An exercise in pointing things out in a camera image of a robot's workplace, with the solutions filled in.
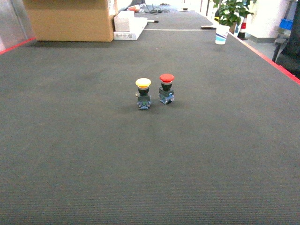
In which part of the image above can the yellow push button switch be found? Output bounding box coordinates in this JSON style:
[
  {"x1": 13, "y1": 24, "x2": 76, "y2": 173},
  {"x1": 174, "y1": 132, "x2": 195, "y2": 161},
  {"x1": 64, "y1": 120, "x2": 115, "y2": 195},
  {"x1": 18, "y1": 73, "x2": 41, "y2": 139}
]
[{"x1": 135, "y1": 78, "x2": 151, "y2": 109}]

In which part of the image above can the red push button switch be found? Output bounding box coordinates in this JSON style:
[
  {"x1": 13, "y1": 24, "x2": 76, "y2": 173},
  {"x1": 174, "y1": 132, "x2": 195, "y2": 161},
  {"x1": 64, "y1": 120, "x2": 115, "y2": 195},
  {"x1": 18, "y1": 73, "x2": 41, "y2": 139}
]
[{"x1": 159, "y1": 74, "x2": 174, "y2": 105}]

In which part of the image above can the green potted plant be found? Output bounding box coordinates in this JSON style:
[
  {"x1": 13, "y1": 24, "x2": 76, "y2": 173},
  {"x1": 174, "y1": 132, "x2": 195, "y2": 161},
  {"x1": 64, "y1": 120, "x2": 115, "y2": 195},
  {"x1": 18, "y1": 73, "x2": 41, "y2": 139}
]
[{"x1": 213, "y1": 0, "x2": 253, "y2": 34}]

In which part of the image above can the white blue paper cup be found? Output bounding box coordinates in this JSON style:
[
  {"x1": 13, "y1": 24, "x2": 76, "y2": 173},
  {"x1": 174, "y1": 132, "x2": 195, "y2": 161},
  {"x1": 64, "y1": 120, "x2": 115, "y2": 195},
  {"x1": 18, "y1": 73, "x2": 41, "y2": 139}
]
[{"x1": 215, "y1": 24, "x2": 230, "y2": 45}]

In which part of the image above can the white flat carton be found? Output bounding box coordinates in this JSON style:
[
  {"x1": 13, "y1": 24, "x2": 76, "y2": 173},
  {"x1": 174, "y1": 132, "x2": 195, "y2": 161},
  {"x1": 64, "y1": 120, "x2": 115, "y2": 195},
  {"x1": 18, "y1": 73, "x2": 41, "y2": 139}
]
[{"x1": 113, "y1": 11, "x2": 148, "y2": 41}]

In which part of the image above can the large cardboard box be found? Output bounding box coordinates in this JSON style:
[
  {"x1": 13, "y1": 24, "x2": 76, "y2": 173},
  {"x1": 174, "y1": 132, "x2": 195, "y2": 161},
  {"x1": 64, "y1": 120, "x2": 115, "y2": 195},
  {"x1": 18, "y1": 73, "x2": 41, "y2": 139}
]
[{"x1": 23, "y1": 0, "x2": 118, "y2": 42}]

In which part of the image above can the dark grey table mat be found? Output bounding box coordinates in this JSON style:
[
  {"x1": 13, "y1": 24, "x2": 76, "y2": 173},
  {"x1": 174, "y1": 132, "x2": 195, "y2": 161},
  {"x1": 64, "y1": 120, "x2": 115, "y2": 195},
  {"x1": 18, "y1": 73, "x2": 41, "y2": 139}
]
[{"x1": 0, "y1": 12, "x2": 300, "y2": 225}]

